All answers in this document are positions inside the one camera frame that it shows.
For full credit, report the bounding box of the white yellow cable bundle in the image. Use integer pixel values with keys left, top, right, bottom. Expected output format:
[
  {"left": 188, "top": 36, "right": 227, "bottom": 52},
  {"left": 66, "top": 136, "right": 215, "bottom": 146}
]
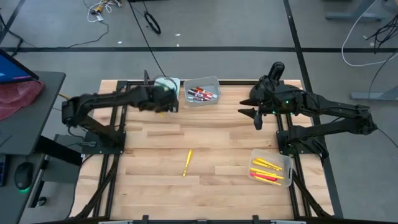
[{"left": 82, "top": 0, "right": 124, "bottom": 23}]

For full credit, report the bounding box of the black computer mouse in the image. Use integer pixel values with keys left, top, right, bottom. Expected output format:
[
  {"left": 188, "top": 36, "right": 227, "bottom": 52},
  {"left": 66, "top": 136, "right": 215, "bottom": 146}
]
[{"left": 14, "top": 161, "right": 34, "bottom": 191}]

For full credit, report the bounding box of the thin red pen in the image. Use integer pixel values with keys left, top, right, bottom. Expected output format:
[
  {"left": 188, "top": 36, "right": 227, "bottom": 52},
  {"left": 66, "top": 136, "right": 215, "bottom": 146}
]
[{"left": 249, "top": 173, "right": 279, "bottom": 182}]

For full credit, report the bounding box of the clear plastic bin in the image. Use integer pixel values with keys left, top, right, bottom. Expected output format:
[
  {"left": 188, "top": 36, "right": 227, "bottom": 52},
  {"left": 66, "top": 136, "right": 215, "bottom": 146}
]
[{"left": 248, "top": 148, "right": 294, "bottom": 187}]

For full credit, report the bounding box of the dark keyboard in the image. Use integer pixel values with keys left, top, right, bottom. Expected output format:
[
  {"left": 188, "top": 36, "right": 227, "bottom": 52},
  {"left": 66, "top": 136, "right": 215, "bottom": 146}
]
[{"left": 0, "top": 154, "right": 7, "bottom": 187}]

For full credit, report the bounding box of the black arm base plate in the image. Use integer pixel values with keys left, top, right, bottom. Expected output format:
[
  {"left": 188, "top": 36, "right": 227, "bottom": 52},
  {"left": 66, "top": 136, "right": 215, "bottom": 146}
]
[
  {"left": 81, "top": 129, "right": 127, "bottom": 156},
  {"left": 275, "top": 129, "right": 324, "bottom": 156}
]

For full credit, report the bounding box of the red cloth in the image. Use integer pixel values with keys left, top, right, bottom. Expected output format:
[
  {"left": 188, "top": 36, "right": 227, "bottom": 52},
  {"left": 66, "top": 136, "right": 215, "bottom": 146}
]
[{"left": 0, "top": 80, "right": 45, "bottom": 121}]

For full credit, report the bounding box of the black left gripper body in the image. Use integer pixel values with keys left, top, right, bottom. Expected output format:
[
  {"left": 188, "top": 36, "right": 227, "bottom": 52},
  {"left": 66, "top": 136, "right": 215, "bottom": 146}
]
[{"left": 135, "top": 84, "right": 172, "bottom": 113}]

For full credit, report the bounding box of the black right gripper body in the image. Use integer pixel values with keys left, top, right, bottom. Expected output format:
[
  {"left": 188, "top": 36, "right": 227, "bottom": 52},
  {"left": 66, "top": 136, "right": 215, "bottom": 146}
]
[{"left": 256, "top": 81, "right": 301, "bottom": 118}]

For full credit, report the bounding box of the red white marker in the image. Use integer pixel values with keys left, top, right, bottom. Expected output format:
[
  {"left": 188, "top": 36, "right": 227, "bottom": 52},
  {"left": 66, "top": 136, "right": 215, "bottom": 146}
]
[{"left": 190, "top": 88, "right": 215, "bottom": 100}]

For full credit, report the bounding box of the dark grey desk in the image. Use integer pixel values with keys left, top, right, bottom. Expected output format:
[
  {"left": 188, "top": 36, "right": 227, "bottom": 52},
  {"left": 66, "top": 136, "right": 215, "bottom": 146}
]
[{"left": 0, "top": 70, "right": 67, "bottom": 224}]

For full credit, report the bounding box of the blue screen monitor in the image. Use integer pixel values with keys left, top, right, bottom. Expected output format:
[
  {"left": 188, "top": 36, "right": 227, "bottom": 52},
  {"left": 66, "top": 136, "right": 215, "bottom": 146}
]
[{"left": 0, "top": 48, "right": 40, "bottom": 85}]

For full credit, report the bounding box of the grey desk leg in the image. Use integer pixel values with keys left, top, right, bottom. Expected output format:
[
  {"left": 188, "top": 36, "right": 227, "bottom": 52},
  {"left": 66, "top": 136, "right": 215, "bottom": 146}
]
[{"left": 28, "top": 154, "right": 51, "bottom": 208}]

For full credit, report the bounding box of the black coiled floor cable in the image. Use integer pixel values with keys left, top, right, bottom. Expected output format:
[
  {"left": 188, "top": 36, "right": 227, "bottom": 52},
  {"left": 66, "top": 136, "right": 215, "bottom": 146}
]
[{"left": 143, "top": 11, "right": 162, "bottom": 35}]

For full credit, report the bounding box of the thin black floor cable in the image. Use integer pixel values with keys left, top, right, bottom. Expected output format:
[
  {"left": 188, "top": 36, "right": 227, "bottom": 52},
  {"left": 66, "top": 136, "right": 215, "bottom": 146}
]
[
  {"left": 368, "top": 51, "right": 398, "bottom": 149},
  {"left": 18, "top": 21, "right": 110, "bottom": 50}
]

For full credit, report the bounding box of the long black floor cable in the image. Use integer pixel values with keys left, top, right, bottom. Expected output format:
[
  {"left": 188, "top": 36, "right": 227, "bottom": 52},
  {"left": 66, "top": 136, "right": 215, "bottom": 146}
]
[{"left": 127, "top": 0, "right": 166, "bottom": 78}]

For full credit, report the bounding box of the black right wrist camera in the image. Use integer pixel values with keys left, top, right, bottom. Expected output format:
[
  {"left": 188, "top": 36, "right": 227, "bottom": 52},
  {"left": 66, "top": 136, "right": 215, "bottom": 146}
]
[{"left": 254, "top": 113, "right": 264, "bottom": 131}]

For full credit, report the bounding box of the grey table foot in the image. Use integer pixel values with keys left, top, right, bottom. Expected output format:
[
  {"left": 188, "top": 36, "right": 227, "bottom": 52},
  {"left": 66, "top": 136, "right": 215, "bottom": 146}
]
[
  {"left": 325, "top": 0, "right": 389, "bottom": 22},
  {"left": 349, "top": 85, "right": 398, "bottom": 102}
]

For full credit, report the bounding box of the white plastic bin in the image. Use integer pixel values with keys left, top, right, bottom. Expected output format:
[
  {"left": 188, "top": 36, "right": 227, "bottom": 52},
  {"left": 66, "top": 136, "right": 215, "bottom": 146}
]
[{"left": 154, "top": 77, "right": 182, "bottom": 106}]

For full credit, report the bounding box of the black floor cable bundle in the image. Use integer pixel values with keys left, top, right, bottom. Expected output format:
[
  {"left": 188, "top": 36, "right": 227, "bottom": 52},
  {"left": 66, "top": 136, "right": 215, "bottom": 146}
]
[{"left": 364, "top": 14, "right": 398, "bottom": 52}]

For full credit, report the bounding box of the black support beam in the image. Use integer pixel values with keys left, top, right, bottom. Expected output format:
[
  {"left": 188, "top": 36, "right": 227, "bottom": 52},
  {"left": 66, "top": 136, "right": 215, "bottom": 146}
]
[{"left": 34, "top": 136, "right": 84, "bottom": 166}]

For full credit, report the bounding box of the white floor cable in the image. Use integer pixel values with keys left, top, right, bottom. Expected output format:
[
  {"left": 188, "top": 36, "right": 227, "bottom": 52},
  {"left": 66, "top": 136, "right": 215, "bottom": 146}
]
[{"left": 341, "top": 0, "right": 398, "bottom": 68}]

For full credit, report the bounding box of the orange white marker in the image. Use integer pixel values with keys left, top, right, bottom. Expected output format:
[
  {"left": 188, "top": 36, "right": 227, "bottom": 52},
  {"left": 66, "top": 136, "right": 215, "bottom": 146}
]
[{"left": 196, "top": 86, "right": 219, "bottom": 98}]

